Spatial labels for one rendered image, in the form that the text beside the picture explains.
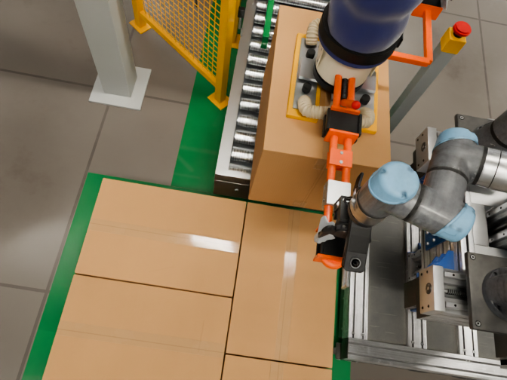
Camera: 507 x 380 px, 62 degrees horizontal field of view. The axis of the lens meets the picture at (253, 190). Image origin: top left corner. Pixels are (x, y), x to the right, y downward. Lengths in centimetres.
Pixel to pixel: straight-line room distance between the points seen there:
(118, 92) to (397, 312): 192
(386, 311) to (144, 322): 113
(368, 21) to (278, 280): 100
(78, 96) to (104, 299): 142
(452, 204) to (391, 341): 141
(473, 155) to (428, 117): 214
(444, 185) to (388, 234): 146
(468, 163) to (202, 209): 114
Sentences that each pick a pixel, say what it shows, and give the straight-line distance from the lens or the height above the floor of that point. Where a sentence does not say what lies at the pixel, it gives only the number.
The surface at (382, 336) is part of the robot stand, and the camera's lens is 215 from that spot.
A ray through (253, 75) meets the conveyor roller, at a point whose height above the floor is 54.
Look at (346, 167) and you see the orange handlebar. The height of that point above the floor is 122.
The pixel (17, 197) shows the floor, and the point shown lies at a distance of 253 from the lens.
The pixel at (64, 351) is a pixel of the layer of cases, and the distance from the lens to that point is 171.
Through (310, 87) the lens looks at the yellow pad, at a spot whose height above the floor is 112.
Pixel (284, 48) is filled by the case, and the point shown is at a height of 107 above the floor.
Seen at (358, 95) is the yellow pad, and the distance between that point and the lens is 145.
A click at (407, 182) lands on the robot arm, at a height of 156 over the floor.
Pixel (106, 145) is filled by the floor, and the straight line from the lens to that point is 255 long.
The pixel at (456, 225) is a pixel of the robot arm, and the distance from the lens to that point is 82.
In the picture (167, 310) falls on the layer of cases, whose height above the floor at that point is 54.
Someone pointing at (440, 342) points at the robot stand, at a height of 21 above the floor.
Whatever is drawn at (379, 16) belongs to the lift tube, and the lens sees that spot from 113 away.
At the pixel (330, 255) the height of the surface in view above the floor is 123.
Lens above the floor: 219
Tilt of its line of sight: 66 degrees down
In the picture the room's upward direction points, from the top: 17 degrees clockwise
